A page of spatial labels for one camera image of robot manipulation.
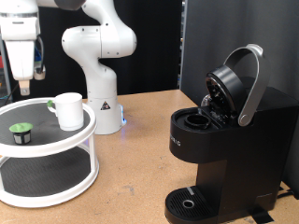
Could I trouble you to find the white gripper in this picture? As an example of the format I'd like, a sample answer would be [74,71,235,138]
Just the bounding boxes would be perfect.
[4,39,36,97]

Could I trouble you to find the green lid coffee pod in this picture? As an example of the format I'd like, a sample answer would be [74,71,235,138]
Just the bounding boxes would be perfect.
[8,122,35,146]

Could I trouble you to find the black Keurig coffee machine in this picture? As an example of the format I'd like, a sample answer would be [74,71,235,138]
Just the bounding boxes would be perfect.
[164,43,299,224]

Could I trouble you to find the white mug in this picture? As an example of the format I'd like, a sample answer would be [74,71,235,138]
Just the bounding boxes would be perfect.
[46,91,84,132]

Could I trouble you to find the white two-tier turntable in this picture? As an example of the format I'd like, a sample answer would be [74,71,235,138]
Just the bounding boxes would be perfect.
[0,97,100,208]

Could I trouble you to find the black curtain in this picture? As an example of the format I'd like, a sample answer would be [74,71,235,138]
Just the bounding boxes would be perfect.
[0,0,183,101]

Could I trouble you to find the grey curtain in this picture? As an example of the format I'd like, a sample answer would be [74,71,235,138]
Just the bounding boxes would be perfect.
[180,0,299,200]

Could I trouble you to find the black tape strip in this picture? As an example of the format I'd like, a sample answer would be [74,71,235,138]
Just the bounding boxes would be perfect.
[249,207,275,224]

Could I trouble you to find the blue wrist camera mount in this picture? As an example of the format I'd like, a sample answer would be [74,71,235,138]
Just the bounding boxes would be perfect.
[33,35,47,81]

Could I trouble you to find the metal frame post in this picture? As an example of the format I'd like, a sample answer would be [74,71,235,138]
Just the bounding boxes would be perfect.
[178,0,189,91]

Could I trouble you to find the black power cord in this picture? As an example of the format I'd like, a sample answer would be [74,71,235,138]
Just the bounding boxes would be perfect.
[275,187,295,200]

